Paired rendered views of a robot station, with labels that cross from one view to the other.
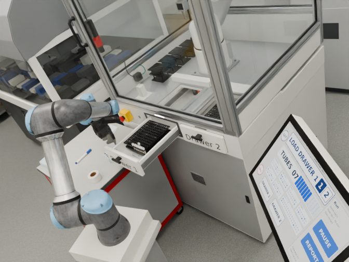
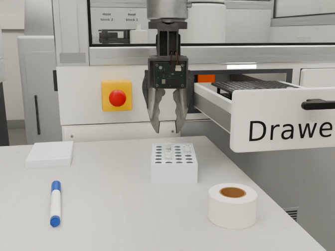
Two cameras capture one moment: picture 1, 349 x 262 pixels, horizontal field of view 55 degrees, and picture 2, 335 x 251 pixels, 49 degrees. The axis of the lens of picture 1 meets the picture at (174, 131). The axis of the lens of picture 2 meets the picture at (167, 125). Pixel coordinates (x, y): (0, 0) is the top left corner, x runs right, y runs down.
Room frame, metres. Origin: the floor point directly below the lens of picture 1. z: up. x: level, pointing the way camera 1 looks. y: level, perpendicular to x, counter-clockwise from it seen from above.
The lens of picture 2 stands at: (1.42, 1.02, 1.03)
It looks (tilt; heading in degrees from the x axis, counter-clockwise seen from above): 14 degrees down; 295
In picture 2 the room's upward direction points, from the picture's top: straight up
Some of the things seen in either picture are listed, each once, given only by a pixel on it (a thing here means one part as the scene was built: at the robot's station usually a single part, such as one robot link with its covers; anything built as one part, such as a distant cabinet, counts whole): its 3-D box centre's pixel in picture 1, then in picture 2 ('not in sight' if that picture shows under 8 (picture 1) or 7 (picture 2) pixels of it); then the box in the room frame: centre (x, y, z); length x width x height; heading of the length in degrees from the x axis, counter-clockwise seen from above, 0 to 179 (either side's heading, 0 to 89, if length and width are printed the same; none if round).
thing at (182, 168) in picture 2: (114, 152); (173, 161); (1.70, 0.40, 0.78); 0.12 x 0.08 x 0.04; 115
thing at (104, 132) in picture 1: (101, 126); (167, 56); (1.71, 0.39, 0.98); 0.09 x 0.08 x 0.12; 115
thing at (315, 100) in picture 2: (117, 159); (318, 103); (1.45, 0.34, 0.91); 0.07 x 0.04 x 0.01; 35
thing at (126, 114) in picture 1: (125, 115); (116, 95); (1.91, 0.26, 0.88); 0.07 x 0.05 x 0.07; 35
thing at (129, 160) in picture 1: (123, 160); (308, 118); (1.46, 0.32, 0.87); 0.29 x 0.02 x 0.11; 35
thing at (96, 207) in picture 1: (98, 208); not in sight; (1.04, 0.42, 1.00); 0.13 x 0.12 x 0.14; 77
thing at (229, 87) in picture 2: (148, 138); (260, 101); (1.58, 0.16, 0.87); 0.22 x 0.18 x 0.06; 125
